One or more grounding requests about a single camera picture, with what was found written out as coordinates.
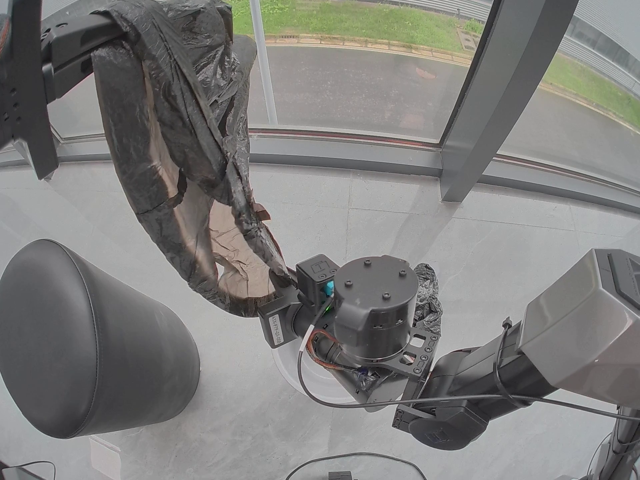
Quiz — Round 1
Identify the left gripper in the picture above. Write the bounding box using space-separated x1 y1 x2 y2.
0 0 127 182

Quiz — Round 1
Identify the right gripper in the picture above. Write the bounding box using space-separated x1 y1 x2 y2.
257 267 337 351

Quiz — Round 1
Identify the black plastic bag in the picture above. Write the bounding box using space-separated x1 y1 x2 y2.
91 0 301 319

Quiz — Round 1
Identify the white trash bin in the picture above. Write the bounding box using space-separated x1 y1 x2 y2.
272 339 386 412

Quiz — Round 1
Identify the crumpled black plastic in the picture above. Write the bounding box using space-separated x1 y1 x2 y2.
412 262 445 342

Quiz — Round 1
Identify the window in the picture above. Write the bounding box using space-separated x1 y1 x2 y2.
0 0 640 204

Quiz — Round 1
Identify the dark grey round chair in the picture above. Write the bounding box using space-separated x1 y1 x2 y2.
0 238 202 442

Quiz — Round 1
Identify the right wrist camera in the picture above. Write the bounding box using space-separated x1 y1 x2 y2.
295 253 342 305

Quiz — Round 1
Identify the black cable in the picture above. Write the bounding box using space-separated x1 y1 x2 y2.
299 451 427 480
296 318 640 424
0 460 57 480

